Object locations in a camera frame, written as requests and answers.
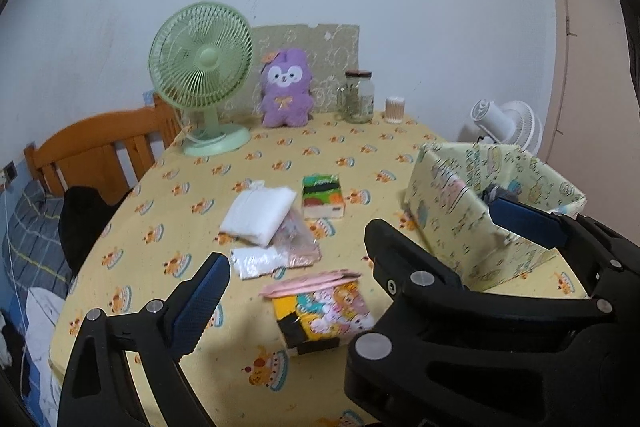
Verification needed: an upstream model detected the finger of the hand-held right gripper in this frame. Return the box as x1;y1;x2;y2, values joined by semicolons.
345;219;618;427
489;198;640;313

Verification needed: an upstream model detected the green orange tissue pack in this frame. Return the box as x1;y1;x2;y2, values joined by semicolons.
301;175;347;220

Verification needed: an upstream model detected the orange wooden slatted headboard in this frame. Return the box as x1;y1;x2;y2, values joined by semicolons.
24;96;183;202

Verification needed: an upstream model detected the pink transparent packet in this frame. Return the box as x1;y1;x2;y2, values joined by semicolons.
272;209;321;268

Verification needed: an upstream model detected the purple plush toy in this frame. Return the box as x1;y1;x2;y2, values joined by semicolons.
258;48;316;128

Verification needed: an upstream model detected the yellow printed storage box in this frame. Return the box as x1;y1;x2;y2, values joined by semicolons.
404;142;587;293

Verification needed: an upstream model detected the black cloth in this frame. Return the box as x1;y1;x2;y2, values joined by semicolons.
59;186;133;273

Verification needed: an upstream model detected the glass jar with brown lid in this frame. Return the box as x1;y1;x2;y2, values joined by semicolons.
337;70;375;124

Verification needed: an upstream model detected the large white pack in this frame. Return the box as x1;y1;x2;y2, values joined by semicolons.
220;181;297;248

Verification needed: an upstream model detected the yellow printed tablecloth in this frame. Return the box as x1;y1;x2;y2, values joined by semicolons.
47;109;591;427

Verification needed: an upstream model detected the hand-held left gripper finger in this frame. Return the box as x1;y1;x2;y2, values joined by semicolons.
57;252;231;427

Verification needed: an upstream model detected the cotton swab container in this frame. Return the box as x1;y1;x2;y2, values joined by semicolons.
384;96;406;124

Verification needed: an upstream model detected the white standing fan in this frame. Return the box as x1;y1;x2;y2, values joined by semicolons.
470;99;545;158

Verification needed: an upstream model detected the beige patterned cardboard panel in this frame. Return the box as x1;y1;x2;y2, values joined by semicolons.
222;24;361;118

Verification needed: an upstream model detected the pink door frame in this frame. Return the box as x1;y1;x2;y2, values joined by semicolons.
532;0;640;168

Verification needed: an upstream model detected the blue plaid bedding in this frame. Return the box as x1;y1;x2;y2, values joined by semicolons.
2;179;76;303

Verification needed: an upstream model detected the white cloth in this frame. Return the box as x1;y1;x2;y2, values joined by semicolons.
25;287;68;413

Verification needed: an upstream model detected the small white plastic packet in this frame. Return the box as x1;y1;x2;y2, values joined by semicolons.
231;246;291;280

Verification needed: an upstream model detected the cartoon printed tissue packet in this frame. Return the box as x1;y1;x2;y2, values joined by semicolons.
260;271;377;355

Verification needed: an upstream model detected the green desk fan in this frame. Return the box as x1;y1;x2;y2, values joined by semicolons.
148;1;254;158

